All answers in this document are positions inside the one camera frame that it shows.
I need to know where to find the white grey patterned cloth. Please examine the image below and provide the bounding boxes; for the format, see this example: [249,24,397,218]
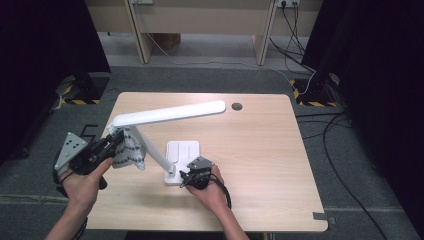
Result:
[112,129,147,172]

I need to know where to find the black curtain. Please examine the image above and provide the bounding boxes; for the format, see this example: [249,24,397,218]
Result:
[301,0,424,232]
[0,0,112,165]

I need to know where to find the black floor tape mark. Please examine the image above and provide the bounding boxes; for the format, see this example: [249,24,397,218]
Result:
[79,123,100,138]

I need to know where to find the long black floor cable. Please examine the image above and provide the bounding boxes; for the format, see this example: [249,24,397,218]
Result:
[295,111,390,240]

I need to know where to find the person's right hand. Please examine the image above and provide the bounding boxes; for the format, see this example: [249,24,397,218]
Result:
[184,165,231,215]

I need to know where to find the brown cardboard box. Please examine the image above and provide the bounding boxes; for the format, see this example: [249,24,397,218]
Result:
[155,33,182,52]

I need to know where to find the white desk lamp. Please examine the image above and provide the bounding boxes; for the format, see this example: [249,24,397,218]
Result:
[107,99,227,187]

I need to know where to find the stand base with hazard tape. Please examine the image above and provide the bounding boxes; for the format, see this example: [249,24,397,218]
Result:
[289,72,342,109]
[54,71,111,106]

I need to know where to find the person's left hand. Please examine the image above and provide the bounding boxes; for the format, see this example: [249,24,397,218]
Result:
[62,157,115,210]

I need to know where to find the grey tape strip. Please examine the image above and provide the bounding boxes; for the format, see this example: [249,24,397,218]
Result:
[312,211,337,225]

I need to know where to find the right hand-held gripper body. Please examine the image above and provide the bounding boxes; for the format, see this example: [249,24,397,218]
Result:
[186,156,216,191]

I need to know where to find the beige wooden desk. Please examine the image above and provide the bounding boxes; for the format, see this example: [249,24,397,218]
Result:
[84,0,323,66]

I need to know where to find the white floor cable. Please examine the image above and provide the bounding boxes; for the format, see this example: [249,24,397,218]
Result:
[146,33,317,95]

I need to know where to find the white wall socket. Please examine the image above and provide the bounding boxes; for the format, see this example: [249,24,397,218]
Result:
[277,0,301,9]

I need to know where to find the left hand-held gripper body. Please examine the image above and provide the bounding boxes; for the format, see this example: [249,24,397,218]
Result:
[54,131,116,191]

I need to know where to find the black socket cables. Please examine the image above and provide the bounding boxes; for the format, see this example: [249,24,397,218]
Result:
[269,1,316,73]

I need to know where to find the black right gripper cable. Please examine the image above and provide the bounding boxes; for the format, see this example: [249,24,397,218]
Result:
[208,173,233,210]

